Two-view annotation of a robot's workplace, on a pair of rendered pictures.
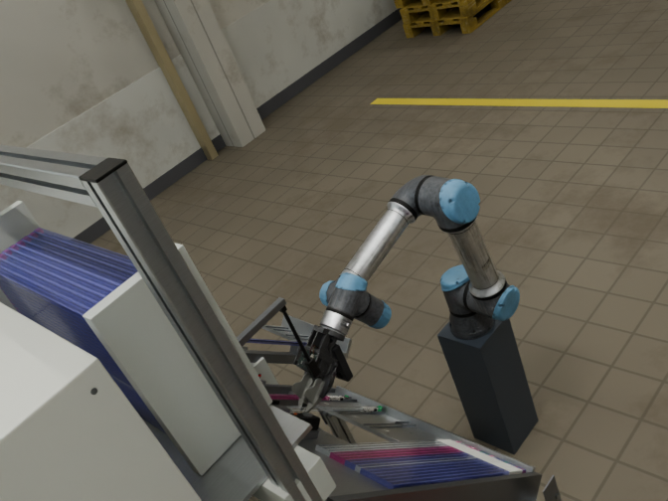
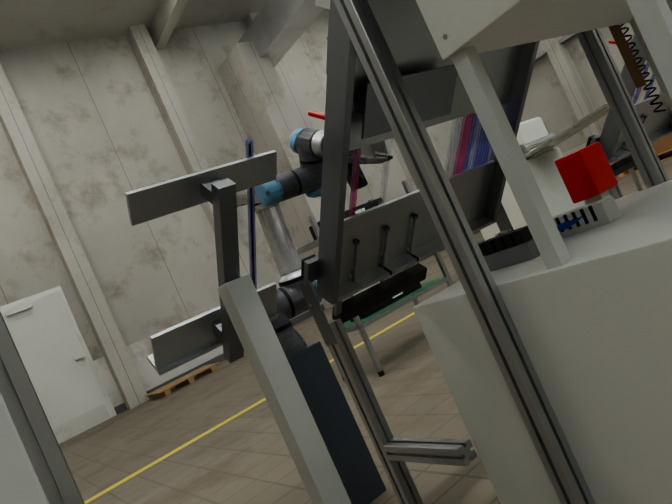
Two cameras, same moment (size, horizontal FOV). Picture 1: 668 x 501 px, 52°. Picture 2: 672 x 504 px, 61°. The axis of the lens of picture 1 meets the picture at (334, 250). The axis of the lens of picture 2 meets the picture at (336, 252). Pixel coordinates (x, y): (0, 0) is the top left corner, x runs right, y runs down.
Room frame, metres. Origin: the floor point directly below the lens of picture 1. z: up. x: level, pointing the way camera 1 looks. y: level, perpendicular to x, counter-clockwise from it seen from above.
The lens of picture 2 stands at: (1.51, 1.63, 0.77)
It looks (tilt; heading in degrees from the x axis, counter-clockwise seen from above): 1 degrees up; 270
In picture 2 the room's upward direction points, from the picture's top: 24 degrees counter-clockwise
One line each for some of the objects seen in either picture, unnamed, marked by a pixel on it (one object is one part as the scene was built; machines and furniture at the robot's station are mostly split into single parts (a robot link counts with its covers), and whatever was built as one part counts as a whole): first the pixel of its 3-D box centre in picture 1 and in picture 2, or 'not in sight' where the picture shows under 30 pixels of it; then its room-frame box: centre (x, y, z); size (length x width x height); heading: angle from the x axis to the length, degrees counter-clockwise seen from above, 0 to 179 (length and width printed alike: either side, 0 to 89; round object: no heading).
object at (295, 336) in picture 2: (468, 313); (281, 341); (1.80, -0.33, 0.60); 0.15 x 0.15 x 0.10
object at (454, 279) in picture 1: (461, 287); (269, 309); (1.80, -0.34, 0.72); 0.13 x 0.12 x 0.14; 30
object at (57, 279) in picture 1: (107, 326); not in sight; (1.06, 0.42, 1.52); 0.51 x 0.13 x 0.27; 35
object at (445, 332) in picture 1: (490, 380); (319, 428); (1.80, -0.33, 0.28); 0.18 x 0.18 x 0.55; 34
